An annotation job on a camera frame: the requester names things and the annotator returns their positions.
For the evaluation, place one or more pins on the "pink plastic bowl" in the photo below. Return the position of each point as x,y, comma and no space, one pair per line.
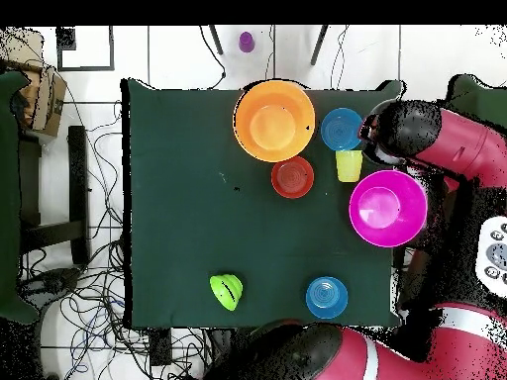
388,209

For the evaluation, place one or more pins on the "orange plastic bowl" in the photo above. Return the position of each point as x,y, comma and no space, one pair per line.
273,122

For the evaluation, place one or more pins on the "small green plastic bowl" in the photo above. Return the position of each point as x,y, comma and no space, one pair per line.
226,291

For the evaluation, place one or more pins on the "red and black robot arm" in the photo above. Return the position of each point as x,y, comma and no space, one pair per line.
455,138

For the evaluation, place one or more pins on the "blue plastic bowl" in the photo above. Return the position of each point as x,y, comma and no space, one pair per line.
326,297
340,129

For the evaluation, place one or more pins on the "yellow plastic cup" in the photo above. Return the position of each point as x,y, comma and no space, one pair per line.
348,166

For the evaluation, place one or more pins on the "red plastic bowl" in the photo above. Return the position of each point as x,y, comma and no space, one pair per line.
293,177

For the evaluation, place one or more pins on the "black tripod leg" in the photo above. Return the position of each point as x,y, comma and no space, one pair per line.
216,39
319,44

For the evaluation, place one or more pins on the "green cloth side table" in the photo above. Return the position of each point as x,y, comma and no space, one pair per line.
8,198
475,93

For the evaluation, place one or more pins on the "purple plastic cup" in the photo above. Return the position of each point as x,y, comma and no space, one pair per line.
246,42

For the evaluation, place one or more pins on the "dark green table cloth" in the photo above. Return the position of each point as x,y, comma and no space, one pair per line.
178,237

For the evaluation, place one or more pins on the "cardboard box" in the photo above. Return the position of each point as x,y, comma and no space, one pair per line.
47,103

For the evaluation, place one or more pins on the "black stand base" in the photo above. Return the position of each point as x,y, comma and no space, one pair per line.
51,283

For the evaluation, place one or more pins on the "black square frame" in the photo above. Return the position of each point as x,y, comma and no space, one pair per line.
112,47

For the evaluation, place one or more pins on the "black chair frame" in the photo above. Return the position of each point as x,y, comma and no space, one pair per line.
77,178

